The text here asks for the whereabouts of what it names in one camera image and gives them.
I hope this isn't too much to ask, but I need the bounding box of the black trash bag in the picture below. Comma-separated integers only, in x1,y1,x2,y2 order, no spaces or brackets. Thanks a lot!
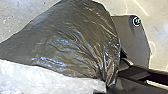
0,0,123,94

